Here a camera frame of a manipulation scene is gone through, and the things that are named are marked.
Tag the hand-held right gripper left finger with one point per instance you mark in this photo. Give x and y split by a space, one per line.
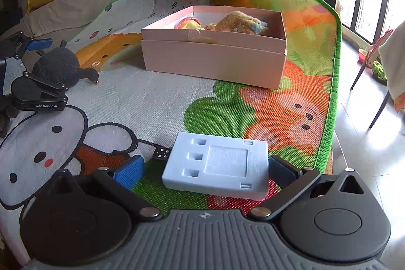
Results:
128 173

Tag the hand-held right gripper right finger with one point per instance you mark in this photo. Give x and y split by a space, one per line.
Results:
280 170

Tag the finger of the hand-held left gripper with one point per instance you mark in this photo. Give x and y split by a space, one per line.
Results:
39 44
47 85

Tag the black plush toy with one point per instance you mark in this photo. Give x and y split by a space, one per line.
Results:
60 66

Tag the light blue plastic case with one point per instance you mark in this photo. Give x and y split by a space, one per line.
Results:
221 162

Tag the pink cardboard box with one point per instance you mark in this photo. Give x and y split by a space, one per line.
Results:
205 61

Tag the pink round stamp toy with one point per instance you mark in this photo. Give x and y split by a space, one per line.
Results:
189 25

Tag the brown plush toy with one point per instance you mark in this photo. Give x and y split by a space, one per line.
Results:
237 23

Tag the black connector plug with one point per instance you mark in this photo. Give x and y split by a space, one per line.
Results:
161 153

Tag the colourful cartoon play mat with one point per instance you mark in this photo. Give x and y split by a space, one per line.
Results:
158 105

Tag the black metal chair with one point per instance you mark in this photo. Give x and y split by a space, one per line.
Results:
379 108

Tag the green potted plant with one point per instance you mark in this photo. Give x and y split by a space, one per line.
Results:
379 70

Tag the red pot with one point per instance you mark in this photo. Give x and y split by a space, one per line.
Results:
363 55

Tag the cream towel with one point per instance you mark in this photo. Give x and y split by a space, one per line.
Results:
395 67

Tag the wooden bed frame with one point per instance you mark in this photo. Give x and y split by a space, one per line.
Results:
330 162

